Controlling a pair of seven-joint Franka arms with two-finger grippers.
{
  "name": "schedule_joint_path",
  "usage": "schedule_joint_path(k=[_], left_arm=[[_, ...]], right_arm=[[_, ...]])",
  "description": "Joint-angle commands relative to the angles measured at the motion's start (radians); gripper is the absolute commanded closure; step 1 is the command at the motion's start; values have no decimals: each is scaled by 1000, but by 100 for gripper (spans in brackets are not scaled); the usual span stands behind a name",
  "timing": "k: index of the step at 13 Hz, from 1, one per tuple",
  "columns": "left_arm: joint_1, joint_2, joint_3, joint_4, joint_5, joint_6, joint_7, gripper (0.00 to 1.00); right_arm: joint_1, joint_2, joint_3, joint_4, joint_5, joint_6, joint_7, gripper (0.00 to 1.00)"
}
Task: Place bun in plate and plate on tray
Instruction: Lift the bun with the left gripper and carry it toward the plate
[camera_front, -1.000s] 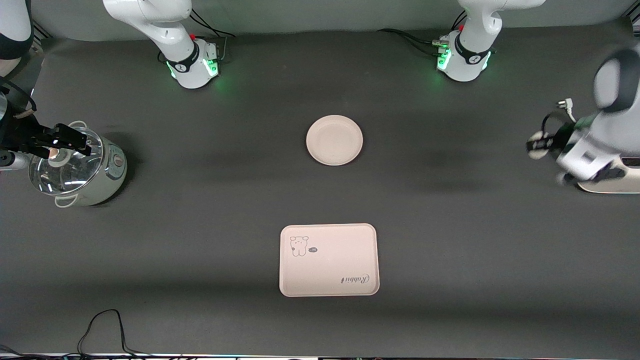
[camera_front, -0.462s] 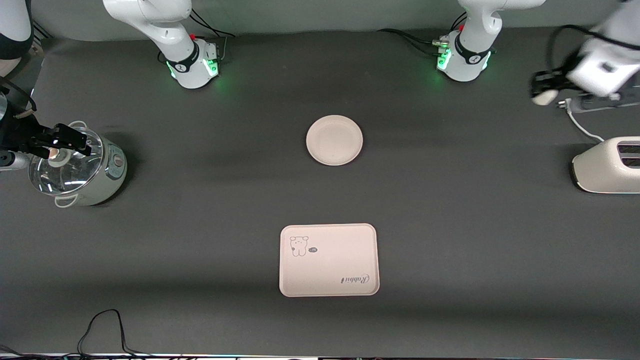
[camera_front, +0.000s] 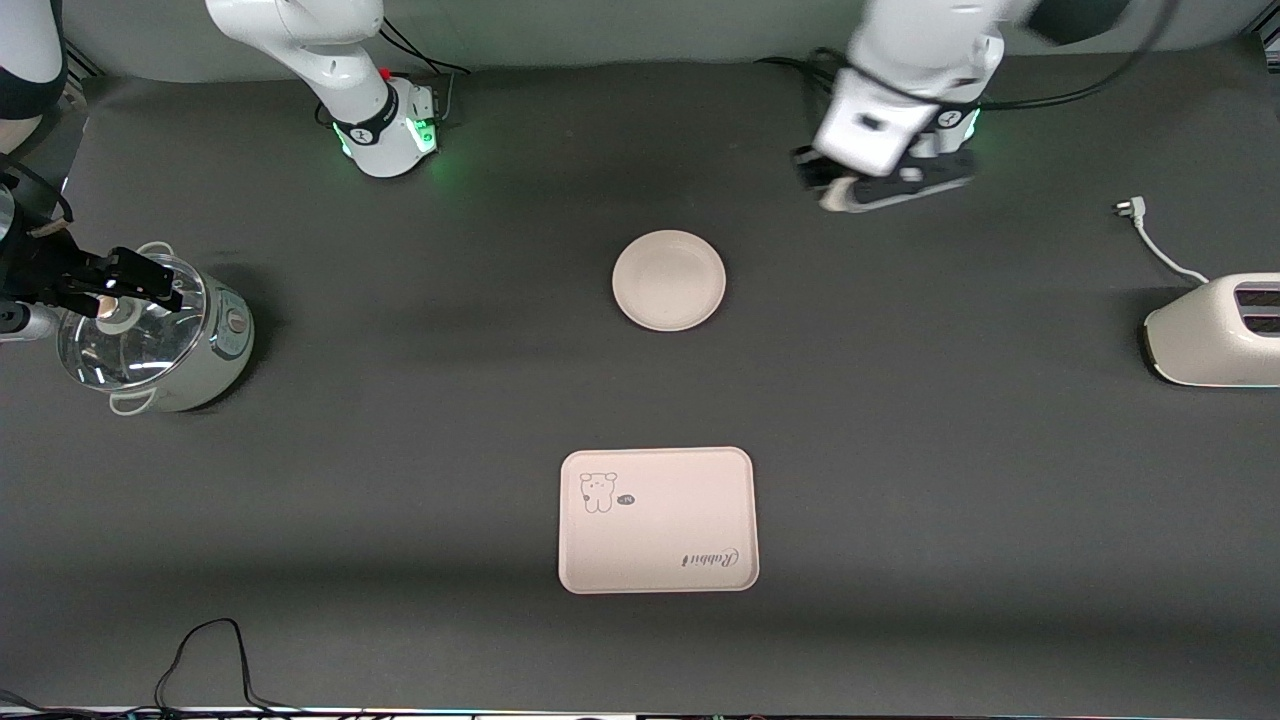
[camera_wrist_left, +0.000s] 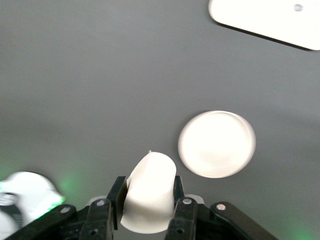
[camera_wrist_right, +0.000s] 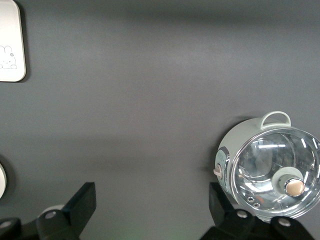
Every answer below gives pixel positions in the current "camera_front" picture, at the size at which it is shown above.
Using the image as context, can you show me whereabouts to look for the round cream plate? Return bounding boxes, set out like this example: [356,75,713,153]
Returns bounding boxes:
[612,230,727,333]

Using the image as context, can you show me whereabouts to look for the cream rectangular rabbit-print tray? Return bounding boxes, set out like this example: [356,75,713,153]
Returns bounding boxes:
[558,447,760,595]

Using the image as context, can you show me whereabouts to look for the glass pot lid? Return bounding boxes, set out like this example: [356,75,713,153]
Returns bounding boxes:
[57,252,209,391]

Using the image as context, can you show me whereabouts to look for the pale green electric pot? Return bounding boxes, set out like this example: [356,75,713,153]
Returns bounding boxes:
[100,242,256,416]

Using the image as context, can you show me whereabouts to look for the white two-slot toaster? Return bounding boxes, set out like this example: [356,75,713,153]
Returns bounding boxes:
[1143,273,1280,388]

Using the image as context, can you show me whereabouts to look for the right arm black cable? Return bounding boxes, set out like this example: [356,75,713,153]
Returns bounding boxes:
[0,160,76,241]

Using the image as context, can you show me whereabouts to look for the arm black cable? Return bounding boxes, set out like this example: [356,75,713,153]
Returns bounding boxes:
[980,0,1181,111]
[0,160,76,241]

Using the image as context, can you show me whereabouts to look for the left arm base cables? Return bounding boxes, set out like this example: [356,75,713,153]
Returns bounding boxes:
[755,48,851,101]

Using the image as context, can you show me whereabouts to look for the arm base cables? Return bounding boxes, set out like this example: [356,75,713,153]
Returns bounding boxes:
[378,18,471,126]
[755,48,851,101]

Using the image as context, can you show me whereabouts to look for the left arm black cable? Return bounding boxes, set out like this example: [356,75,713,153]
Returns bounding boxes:
[980,0,1181,111]

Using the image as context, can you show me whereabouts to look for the aluminium frame profile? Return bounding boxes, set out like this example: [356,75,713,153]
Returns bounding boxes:
[62,40,104,106]

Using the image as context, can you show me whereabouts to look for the white toaster power cable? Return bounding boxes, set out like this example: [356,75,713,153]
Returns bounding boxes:
[1112,197,1211,286]

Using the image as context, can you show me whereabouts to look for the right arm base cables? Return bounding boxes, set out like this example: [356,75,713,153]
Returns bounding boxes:
[378,18,471,126]

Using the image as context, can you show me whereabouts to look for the thin black floor-edge cable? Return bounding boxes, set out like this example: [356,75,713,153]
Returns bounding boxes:
[0,618,301,720]

